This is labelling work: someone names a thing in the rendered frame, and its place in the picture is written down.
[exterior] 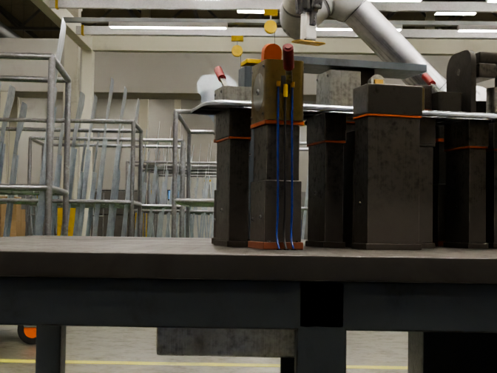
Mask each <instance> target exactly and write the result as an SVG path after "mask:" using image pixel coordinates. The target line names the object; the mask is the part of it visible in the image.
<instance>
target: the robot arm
mask: <svg viewBox="0 0 497 373"><path fill-rule="evenodd" d="M327 17H331V18H333V19H336V20H337V21H341V22H345V23H346V24H347V25H348V26H349V27H350V28H351V29H352V30H353V31H354V32H355V33H356V34H357V35H358V36H359V37H360V38H361V39H362V40H363V41H364V42H365V43H366V44H367V45H368V46H369V47H370V48H371V49H372V50H373V51H374V52H375V53H376V54H377V55H378V56H379V57H380V58H381V59H382V60H383V61H384V62H396V63H408V64H427V72H425V73H428V75H429V76H430V77H431V78H432V79H433V80H434V81H435V82H436V86H437V87H438V88H439V89H440V90H441V91H445V92H447V80H446V79H445V78H444V77H443V76H442V75H441V74H440V73H439V72H438V71H437V70H436V69H435V68H434V67H433V66H432V65H431V64H430V63H429V62H428V61H427V60H426V59H425V58H424V57H423V56H422V55H421V54H420V53H419V51H418V50H417V49H416V48H415V47H414V46H413V45H412V44H411V43H410V42H409V41H408V40H407V39H406V38H405V37H404V36H403V35H402V34H401V33H400V32H399V31H398V30H397V29H396V28H395V27H394V26H393V25H392V24H391V23H390V22H389V21H388V20H387V19H386V18H385V17H384V16H383V15H382V14H381V13H380V12H379V11H378V10H377V9H376V8H375V7H374V6H373V5H372V4H371V3H370V2H369V1H368V0H283V1H282V4H281V7H280V23H281V26H282V29H283V31H284V32H285V33H286V34H287V35H288V36H289V37H290V38H292V39H294V40H297V39H302V40H304V38H305V39H306V40H312V41H316V40H317V26H318V25H319V24H321V23H322V22H323V21H324V20H325V19H327ZM422 74H423V73H421V74H418V75H415V76H413V77H410V78H406V79H401V80H402V81H403V82H404V83H405V84H406V85H409V86H411V85H414V84H420V85H427V84H426V83H425V81H424V80H423V79H422ZM476 100H477V101H486V88H484V87H480V86H476Z"/></svg>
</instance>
